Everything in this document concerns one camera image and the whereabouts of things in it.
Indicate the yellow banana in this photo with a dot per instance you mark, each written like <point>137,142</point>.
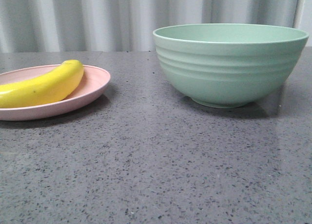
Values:
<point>48,88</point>

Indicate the pink plate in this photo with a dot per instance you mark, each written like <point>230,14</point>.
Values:
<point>91,87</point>

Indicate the green ribbed bowl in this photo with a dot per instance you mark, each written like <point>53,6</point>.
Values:
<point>228,65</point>

